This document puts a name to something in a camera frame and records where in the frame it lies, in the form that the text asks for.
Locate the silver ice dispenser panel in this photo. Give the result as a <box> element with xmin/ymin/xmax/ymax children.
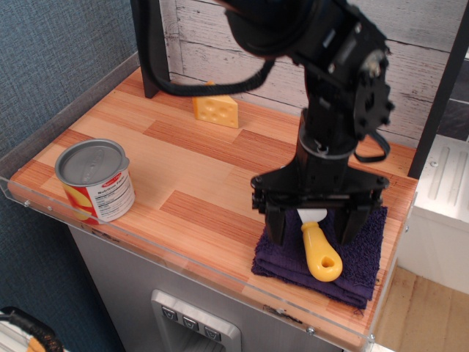
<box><xmin>151</xmin><ymin>290</ymin><xmax>242</xmax><ymax>351</ymax></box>

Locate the white toy sink unit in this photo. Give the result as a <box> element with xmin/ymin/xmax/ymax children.
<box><xmin>397</xmin><ymin>135</ymin><xmax>468</xmax><ymax>293</ymax></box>

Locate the silver toy fridge cabinet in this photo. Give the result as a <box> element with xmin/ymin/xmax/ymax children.
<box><xmin>70</xmin><ymin>228</ymin><xmax>339</xmax><ymax>351</ymax></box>

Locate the white knife yellow handle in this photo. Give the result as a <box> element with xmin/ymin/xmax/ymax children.
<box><xmin>298</xmin><ymin>209</ymin><xmax>343</xmax><ymax>282</ymax></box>

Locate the folded purple towel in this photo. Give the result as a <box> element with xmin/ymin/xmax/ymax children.
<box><xmin>251</xmin><ymin>207</ymin><xmax>388</xmax><ymax>309</ymax></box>

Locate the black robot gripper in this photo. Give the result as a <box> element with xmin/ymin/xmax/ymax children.
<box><xmin>250</xmin><ymin>141</ymin><xmax>391</xmax><ymax>246</ymax></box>

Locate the black orange object corner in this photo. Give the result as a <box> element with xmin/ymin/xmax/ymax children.
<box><xmin>1</xmin><ymin>307</ymin><xmax>67</xmax><ymax>351</ymax></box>

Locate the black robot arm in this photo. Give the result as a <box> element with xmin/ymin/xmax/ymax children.
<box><xmin>224</xmin><ymin>1</ymin><xmax>394</xmax><ymax>244</ymax></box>

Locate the yellow toy cheese wedge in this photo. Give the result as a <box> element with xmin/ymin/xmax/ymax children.
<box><xmin>192</xmin><ymin>95</ymin><xmax>239</xmax><ymax>128</ymax></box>

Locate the black braided cable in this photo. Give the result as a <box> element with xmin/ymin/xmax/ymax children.
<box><xmin>137</xmin><ymin>0</ymin><xmax>276</xmax><ymax>99</ymax></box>

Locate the toy tin can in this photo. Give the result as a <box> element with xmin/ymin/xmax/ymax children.
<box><xmin>55</xmin><ymin>139</ymin><xmax>136</xmax><ymax>224</ymax></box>

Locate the black shelf post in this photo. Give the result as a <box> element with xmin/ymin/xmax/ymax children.
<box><xmin>130</xmin><ymin>0</ymin><xmax>170</xmax><ymax>98</ymax></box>
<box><xmin>407</xmin><ymin>1</ymin><xmax>468</xmax><ymax>179</ymax></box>

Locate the black left shelf post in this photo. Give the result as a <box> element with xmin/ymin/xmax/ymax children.
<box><xmin>130</xmin><ymin>0</ymin><xmax>170</xmax><ymax>98</ymax></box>

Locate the black right shelf post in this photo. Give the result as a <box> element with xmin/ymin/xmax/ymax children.
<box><xmin>407</xmin><ymin>1</ymin><xmax>468</xmax><ymax>179</ymax></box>

